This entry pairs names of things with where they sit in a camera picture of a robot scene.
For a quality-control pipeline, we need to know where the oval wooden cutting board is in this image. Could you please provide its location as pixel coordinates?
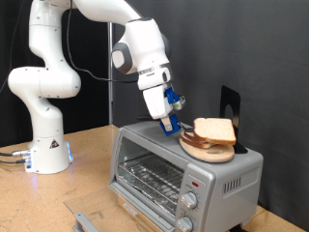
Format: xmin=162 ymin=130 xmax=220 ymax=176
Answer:
xmin=178 ymin=132 xmax=236 ymax=164

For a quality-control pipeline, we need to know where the black metal bookend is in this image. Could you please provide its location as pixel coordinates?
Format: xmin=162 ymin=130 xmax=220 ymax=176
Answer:
xmin=219 ymin=84 xmax=249 ymax=155

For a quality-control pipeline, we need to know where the silver toaster oven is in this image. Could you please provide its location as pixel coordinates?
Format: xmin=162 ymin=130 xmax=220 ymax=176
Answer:
xmin=109 ymin=116 xmax=265 ymax=232

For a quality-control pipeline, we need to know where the wooden crate under oven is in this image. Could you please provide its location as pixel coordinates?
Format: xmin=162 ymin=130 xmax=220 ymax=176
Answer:
xmin=117 ymin=194 xmax=165 ymax=232

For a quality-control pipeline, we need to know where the grey backdrop cloth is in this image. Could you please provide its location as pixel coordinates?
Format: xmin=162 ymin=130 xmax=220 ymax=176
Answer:
xmin=112 ymin=0 xmax=309 ymax=231

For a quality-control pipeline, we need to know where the aluminium foil sheet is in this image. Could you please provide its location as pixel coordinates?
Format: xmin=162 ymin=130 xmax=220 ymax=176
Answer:
xmin=117 ymin=170 xmax=179 ymax=216

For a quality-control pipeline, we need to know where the wire oven rack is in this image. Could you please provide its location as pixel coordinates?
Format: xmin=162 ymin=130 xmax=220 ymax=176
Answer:
xmin=117 ymin=152 xmax=185 ymax=217

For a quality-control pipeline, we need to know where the black curtain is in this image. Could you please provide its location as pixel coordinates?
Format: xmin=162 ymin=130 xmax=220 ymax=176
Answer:
xmin=0 ymin=0 xmax=112 ymax=148

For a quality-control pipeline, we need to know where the silver oven knob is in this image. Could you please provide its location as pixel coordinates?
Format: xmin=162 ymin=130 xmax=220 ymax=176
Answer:
xmin=176 ymin=216 xmax=194 ymax=232
xmin=181 ymin=191 xmax=199 ymax=210

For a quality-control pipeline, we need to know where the white bread slice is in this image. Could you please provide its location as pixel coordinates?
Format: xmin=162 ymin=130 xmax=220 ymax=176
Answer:
xmin=192 ymin=117 xmax=238 ymax=146
xmin=181 ymin=134 xmax=217 ymax=150
xmin=183 ymin=130 xmax=211 ymax=145

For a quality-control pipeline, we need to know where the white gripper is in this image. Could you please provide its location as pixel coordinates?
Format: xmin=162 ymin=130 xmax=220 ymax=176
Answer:
xmin=142 ymin=84 xmax=177 ymax=132

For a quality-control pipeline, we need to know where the black base cable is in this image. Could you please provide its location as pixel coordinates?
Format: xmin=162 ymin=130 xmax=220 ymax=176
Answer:
xmin=0 ymin=158 xmax=27 ymax=165

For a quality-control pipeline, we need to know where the vertical metal pole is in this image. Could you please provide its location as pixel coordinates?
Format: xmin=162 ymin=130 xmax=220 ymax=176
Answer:
xmin=106 ymin=22 xmax=114 ymax=126

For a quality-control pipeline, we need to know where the glass oven door with handle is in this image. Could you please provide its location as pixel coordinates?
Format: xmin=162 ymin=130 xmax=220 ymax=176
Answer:
xmin=63 ymin=184 xmax=177 ymax=232

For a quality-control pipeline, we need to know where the cable with silver connector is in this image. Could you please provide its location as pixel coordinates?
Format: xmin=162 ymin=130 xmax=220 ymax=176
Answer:
xmin=0 ymin=148 xmax=32 ymax=159

